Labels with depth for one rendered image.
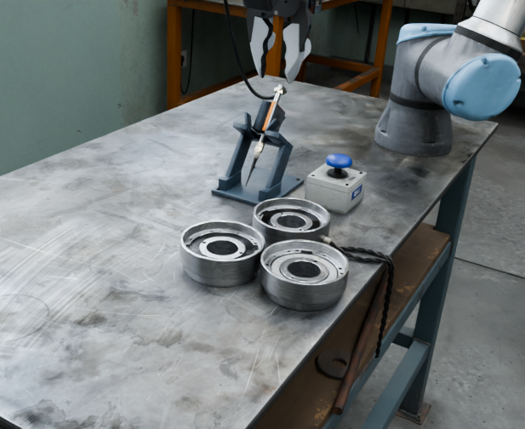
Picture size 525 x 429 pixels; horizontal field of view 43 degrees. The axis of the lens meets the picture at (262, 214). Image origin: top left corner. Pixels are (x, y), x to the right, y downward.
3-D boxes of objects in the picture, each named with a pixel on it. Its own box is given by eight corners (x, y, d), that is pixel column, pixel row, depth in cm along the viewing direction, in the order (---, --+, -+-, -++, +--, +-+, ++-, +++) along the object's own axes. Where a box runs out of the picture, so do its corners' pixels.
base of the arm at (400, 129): (389, 124, 141) (396, 78, 137) (460, 140, 135) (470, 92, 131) (362, 144, 129) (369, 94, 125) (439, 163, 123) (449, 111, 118)
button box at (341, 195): (346, 214, 101) (350, 185, 99) (304, 203, 104) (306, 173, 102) (366, 197, 107) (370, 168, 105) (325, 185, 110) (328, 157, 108)
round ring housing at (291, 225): (236, 243, 91) (237, 215, 89) (276, 215, 99) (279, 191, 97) (304, 267, 86) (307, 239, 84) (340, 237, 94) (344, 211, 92)
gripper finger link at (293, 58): (320, 77, 104) (316, 15, 101) (303, 85, 99) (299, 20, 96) (301, 77, 106) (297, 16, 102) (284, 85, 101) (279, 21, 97)
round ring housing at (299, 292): (345, 320, 76) (349, 289, 74) (253, 308, 77) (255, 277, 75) (345, 272, 86) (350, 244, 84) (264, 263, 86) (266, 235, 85)
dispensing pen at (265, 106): (232, 179, 102) (269, 77, 104) (242, 186, 106) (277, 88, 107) (245, 183, 101) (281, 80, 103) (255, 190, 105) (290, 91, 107)
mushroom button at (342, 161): (342, 193, 102) (346, 163, 99) (318, 187, 103) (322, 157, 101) (352, 185, 105) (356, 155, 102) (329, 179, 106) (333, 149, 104)
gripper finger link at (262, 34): (276, 71, 107) (291, 15, 103) (259, 79, 103) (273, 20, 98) (260, 65, 108) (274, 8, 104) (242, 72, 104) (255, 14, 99)
